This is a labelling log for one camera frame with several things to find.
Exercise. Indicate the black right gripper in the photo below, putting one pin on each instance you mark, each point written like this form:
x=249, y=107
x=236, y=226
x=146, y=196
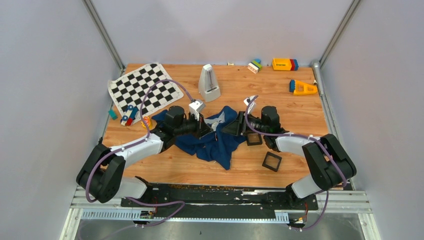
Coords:
x=238, y=126

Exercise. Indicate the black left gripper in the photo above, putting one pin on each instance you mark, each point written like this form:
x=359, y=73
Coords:
x=201, y=128

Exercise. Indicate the blue cartoon print shirt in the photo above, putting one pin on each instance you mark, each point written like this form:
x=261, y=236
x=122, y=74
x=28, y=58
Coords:
x=216, y=146

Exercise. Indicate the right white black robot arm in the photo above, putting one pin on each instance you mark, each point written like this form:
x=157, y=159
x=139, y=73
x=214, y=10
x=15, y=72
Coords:
x=328, y=163

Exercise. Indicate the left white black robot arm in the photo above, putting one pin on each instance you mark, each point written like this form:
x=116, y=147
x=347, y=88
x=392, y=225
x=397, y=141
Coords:
x=102, y=173

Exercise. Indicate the yellow blue toy ramp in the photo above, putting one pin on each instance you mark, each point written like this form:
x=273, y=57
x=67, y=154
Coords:
x=299, y=88

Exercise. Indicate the white metronome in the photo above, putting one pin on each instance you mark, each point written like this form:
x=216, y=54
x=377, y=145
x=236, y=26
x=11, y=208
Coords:
x=208, y=86

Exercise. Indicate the red white blue toy car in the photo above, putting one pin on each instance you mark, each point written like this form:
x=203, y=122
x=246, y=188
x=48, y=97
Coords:
x=130, y=115

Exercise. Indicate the white green blue blocks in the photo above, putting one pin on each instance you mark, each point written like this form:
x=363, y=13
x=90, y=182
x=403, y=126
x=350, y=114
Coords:
x=255, y=66

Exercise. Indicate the checkered chessboard mat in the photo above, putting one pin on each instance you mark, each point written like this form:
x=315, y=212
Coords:
x=131, y=88

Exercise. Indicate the yellow toy block bin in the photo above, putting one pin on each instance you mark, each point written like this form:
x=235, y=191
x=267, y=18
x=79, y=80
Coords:
x=285, y=64

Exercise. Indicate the teal small block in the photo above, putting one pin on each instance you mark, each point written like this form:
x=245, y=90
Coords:
x=112, y=114

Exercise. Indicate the grey metal pipe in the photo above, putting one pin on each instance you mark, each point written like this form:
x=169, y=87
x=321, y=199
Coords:
x=316, y=68

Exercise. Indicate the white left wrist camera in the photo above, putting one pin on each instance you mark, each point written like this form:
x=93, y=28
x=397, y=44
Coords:
x=195, y=107

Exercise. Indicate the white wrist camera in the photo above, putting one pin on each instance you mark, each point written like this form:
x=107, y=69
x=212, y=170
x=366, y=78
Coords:
x=250, y=103
x=195, y=107

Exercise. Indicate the orange small ring toy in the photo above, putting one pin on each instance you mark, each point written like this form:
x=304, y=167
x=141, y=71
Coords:
x=146, y=122

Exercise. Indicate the black square frame near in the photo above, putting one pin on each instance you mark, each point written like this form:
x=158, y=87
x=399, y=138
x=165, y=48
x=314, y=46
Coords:
x=254, y=139

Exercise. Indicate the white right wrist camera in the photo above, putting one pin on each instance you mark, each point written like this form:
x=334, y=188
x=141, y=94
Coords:
x=250, y=103

